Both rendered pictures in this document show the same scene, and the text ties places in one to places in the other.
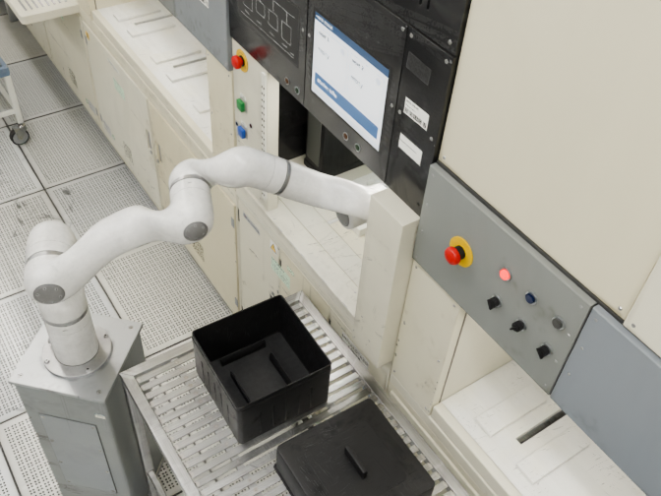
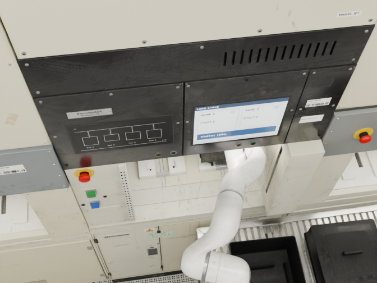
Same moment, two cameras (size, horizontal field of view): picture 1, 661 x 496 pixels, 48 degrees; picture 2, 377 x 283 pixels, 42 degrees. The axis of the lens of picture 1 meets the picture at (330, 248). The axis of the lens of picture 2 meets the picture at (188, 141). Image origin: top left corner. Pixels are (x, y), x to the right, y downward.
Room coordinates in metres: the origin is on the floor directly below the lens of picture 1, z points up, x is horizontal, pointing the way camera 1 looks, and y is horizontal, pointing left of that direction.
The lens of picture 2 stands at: (1.20, 0.81, 2.85)
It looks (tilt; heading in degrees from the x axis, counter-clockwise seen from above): 59 degrees down; 297
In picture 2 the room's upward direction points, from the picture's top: 2 degrees clockwise
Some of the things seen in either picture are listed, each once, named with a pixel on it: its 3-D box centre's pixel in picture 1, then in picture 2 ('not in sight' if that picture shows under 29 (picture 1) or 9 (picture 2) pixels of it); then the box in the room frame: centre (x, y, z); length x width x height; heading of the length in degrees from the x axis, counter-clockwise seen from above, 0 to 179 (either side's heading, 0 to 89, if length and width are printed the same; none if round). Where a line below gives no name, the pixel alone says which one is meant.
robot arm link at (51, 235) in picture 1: (56, 270); not in sight; (1.25, 0.70, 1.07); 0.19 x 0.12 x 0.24; 16
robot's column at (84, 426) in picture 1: (99, 421); not in sight; (1.22, 0.69, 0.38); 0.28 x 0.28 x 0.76; 82
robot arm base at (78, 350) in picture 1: (71, 331); not in sight; (1.22, 0.69, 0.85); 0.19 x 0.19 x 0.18
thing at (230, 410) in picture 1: (261, 366); (265, 278); (1.16, 0.16, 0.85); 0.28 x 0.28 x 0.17; 36
